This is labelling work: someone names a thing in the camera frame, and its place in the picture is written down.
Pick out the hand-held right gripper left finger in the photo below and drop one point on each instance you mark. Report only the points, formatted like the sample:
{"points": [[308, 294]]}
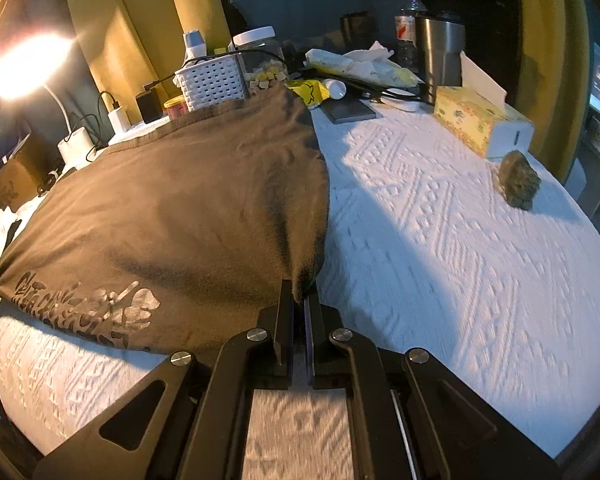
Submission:
{"points": [[282, 320]]}

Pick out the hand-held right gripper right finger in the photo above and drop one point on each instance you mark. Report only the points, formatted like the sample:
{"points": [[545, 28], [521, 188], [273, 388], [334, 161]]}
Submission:
{"points": [[312, 325]]}

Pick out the brown printed t-shirt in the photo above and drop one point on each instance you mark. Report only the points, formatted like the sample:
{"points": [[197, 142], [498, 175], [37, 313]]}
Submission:
{"points": [[180, 200]]}

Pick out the black phone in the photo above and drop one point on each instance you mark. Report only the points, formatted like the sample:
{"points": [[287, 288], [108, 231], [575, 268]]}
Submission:
{"points": [[350, 110]]}

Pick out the yellow snack packet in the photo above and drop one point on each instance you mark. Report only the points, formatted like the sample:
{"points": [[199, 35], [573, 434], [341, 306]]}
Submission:
{"points": [[310, 93]]}

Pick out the white power strip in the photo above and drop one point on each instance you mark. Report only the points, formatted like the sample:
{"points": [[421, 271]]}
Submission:
{"points": [[137, 133]]}

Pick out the white tube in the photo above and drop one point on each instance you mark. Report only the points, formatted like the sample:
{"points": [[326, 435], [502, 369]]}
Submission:
{"points": [[337, 89]]}

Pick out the red jar with tan lid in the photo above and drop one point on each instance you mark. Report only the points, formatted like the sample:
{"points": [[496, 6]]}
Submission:
{"points": [[175, 109]]}

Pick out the white plastic basket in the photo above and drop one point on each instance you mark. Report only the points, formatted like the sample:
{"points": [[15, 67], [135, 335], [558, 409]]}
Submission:
{"points": [[215, 82]]}

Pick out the black power adapter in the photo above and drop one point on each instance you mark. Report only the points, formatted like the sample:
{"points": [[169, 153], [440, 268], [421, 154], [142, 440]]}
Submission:
{"points": [[147, 106]]}

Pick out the brown rock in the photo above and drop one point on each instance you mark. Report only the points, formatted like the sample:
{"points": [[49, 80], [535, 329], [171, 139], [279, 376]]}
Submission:
{"points": [[520, 180]]}

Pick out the white charger plug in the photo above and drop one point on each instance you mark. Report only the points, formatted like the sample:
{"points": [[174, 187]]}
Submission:
{"points": [[118, 117]]}

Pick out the white plastic bag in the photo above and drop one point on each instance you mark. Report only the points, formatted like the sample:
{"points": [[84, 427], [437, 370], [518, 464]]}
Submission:
{"points": [[360, 68]]}

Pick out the yellow tissue box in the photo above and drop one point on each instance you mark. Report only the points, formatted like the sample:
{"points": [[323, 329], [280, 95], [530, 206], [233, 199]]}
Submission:
{"points": [[480, 120]]}

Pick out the clear jar with white lid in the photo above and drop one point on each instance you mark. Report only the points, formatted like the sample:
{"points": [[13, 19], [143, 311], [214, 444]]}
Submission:
{"points": [[260, 55]]}

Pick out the grey capped bottle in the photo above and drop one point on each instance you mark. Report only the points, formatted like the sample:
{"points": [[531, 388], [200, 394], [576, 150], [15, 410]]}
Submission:
{"points": [[195, 45]]}

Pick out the cardboard box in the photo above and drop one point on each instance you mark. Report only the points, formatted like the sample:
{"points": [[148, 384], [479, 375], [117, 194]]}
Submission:
{"points": [[12, 182]]}

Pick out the steel tumbler with black lid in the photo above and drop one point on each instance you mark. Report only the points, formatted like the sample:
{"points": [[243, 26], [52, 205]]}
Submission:
{"points": [[440, 50]]}

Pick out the clear water bottle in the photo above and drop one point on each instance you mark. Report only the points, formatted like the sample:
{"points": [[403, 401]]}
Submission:
{"points": [[407, 20]]}

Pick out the yellow curtain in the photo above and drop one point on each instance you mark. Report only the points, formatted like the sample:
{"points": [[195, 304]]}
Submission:
{"points": [[130, 25], [545, 35]]}

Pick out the black tablet on stand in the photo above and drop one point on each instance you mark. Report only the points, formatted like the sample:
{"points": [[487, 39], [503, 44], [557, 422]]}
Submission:
{"points": [[5, 137]]}

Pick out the white desk lamp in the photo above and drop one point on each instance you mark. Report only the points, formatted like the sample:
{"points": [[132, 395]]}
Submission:
{"points": [[25, 65]]}

